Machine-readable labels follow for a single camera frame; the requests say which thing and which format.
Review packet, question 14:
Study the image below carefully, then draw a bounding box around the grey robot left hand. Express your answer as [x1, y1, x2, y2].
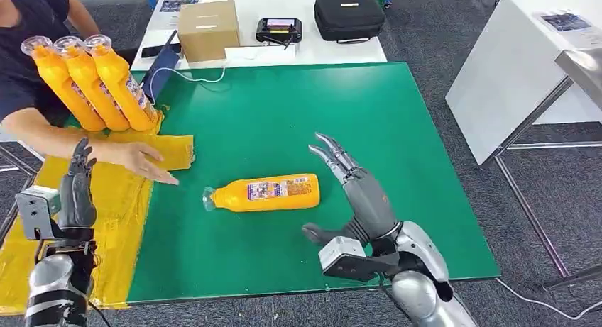
[57, 138, 98, 229]

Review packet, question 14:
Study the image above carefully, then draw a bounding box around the black zip case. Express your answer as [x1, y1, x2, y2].
[313, 0, 386, 45]

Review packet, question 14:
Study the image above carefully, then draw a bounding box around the dark blue fabric pouch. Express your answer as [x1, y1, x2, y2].
[141, 29, 182, 103]

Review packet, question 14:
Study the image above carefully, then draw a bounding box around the white table with printed sheet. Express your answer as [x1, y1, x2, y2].
[444, 0, 602, 166]

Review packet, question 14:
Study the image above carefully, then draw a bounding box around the person's right hand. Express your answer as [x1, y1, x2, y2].
[101, 141, 180, 186]

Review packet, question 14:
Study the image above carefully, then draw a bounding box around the yellow sheet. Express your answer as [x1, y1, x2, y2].
[0, 111, 195, 315]

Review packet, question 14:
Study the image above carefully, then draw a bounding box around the black handheld controller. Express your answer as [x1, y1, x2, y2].
[255, 17, 303, 50]

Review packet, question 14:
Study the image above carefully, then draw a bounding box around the orange drink bottle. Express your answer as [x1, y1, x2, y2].
[84, 34, 161, 132]
[53, 35, 131, 132]
[20, 35, 108, 132]
[202, 173, 321, 214]

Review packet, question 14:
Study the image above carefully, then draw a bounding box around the person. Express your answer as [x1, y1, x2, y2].
[0, 0, 180, 186]

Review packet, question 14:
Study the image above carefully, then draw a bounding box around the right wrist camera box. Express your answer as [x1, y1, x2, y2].
[318, 236, 400, 282]

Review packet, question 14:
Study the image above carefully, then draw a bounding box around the brown cardboard box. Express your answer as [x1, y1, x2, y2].
[177, 0, 241, 64]

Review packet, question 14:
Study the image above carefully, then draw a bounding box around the printed paper sheet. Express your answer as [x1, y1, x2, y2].
[158, 0, 201, 13]
[533, 11, 593, 33]

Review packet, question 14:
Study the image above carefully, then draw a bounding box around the black phone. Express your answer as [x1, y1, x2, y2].
[141, 43, 182, 59]

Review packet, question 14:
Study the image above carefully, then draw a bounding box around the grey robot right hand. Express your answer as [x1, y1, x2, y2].
[302, 132, 400, 248]

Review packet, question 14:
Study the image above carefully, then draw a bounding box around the white floor cable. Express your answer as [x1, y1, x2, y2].
[493, 277, 602, 322]

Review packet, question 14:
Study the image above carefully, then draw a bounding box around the green table mat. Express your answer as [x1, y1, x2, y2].
[65, 62, 501, 304]

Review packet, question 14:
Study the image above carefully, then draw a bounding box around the steel bench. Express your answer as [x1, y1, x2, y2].
[491, 48, 602, 291]

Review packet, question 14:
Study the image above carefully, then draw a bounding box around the thin white cord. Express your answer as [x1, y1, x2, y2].
[148, 66, 226, 105]

